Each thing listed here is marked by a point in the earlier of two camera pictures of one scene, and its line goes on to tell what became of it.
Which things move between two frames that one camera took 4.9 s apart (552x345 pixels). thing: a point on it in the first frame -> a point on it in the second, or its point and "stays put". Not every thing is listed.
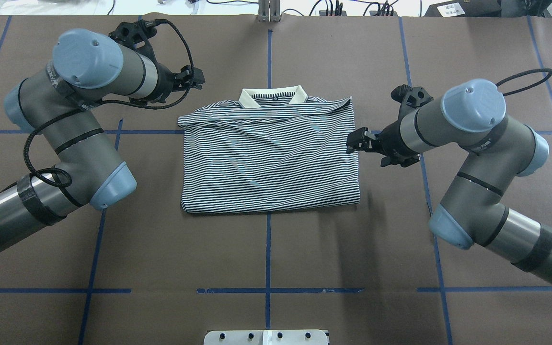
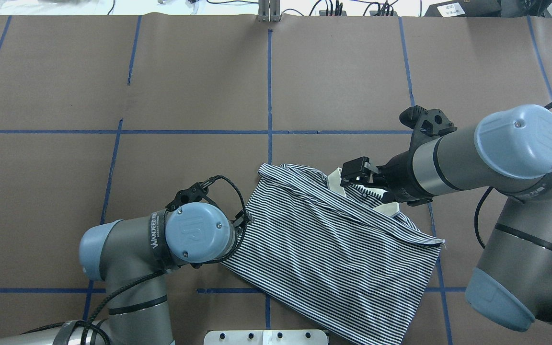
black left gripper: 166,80 -> 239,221
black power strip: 323,13 stays put
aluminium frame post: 269,11 stays put
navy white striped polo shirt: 270,149 -> 346,258
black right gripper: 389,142 -> 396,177
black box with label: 465,8 stays put
